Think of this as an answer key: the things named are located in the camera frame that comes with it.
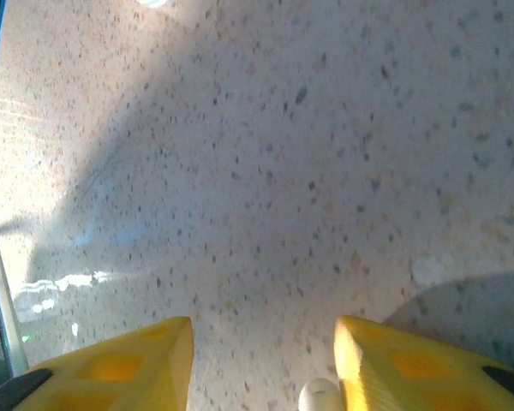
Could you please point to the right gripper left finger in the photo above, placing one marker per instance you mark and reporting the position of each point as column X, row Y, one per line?
column 111, row 368

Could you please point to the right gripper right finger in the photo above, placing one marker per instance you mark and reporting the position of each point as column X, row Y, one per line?
column 411, row 368

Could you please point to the aluminium side rail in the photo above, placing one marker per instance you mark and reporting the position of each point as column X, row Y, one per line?
column 0, row 299

